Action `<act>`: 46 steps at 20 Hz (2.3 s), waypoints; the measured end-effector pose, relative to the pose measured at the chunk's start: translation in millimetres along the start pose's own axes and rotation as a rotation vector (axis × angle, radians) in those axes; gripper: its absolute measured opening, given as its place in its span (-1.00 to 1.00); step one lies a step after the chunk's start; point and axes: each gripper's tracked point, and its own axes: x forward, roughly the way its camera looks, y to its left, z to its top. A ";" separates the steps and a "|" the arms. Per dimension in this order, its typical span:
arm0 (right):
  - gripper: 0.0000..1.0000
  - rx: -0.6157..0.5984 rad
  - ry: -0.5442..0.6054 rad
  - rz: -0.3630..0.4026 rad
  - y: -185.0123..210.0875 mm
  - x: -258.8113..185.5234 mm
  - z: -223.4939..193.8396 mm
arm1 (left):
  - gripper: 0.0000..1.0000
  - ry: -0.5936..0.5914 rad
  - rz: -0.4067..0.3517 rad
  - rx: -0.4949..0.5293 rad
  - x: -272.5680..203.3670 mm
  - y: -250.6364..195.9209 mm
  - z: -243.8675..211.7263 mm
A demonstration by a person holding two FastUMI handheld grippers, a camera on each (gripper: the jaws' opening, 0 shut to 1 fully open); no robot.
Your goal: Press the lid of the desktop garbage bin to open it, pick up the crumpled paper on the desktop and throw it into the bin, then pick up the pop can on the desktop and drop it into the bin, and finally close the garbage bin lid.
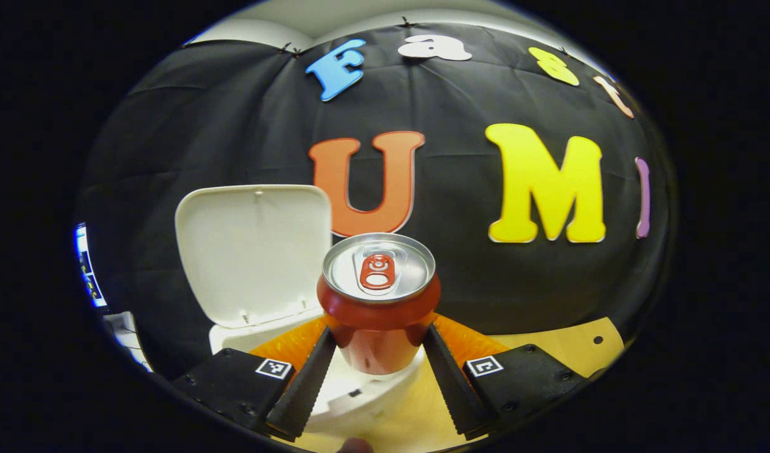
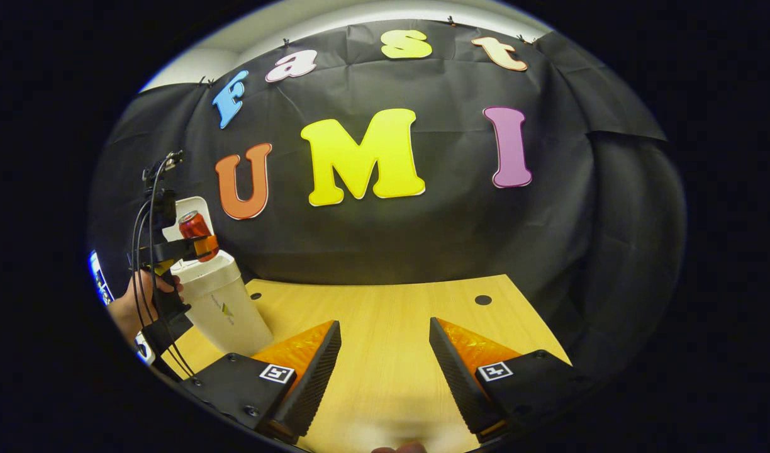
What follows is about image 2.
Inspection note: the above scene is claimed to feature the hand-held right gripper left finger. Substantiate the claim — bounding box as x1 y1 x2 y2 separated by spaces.
182 321 342 441

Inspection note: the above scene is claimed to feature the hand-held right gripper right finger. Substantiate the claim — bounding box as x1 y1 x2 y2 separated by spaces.
429 318 578 442

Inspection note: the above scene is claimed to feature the red pop can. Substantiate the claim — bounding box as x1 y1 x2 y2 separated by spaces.
179 211 220 263

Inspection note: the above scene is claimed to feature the white desktop garbage bin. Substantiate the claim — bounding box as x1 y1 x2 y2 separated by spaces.
162 196 274 357

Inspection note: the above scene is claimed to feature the wooden desktop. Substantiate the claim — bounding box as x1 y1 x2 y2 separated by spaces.
162 274 572 453

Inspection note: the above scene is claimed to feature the computer monitor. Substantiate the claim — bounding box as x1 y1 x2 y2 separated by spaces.
89 250 114 307

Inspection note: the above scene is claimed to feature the white side desk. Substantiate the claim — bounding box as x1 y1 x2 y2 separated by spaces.
135 332 157 367

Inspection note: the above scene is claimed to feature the black backdrop cloth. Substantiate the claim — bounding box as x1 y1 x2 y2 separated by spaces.
88 22 688 378

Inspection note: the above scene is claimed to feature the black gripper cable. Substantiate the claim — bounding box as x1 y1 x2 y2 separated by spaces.
143 157 187 372
130 154 197 379

